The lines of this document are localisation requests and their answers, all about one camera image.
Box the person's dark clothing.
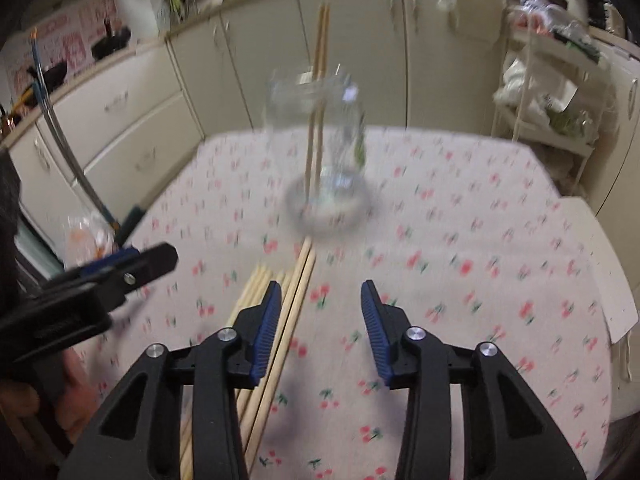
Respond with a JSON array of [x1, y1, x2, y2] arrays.
[[0, 150, 24, 311]]

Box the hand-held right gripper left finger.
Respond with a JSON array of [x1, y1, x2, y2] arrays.
[[59, 280, 283, 480]]

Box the long wooden chopstick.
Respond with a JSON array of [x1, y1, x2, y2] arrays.
[[303, 4, 326, 197], [312, 4, 332, 199]]

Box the metal chair frame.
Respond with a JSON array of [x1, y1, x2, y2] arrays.
[[29, 30, 147, 252]]

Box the pink patterned wall sheet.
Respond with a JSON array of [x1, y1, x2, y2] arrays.
[[9, 0, 122, 92]]

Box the bag of green vegetables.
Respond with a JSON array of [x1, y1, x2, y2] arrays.
[[546, 94, 597, 140]]

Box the clear bag with orange contents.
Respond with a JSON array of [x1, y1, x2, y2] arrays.
[[61, 211, 119, 272]]

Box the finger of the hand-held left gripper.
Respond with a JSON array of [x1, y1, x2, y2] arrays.
[[79, 247, 142, 279], [42, 242, 180, 311]]

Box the cherry print tablecloth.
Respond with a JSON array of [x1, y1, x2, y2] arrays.
[[82, 127, 617, 480]]

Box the white plastic bag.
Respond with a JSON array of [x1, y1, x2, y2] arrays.
[[494, 57, 552, 127]]

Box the cream tall cabinet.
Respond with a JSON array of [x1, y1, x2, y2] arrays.
[[589, 40, 640, 218]]

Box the black pot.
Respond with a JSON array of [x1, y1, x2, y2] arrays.
[[90, 19, 132, 59], [29, 60, 69, 97]]

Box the clear glass jar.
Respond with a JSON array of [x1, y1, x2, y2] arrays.
[[265, 66, 374, 234]]

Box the person's left hand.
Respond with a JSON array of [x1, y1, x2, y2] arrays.
[[0, 349, 102, 444]]

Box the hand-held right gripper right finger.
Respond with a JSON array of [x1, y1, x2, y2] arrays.
[[360, 280, 587, 480]]

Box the bunch of wooden chopsticks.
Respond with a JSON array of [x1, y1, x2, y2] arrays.
[[179, 237, 318, 480]]

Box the white shelf rack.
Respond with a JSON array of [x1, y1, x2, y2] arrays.
[[491, 6, 614, 197]]

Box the cream kitchen cabinets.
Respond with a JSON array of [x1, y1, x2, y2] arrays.
[[0, 0, 512, 243]]

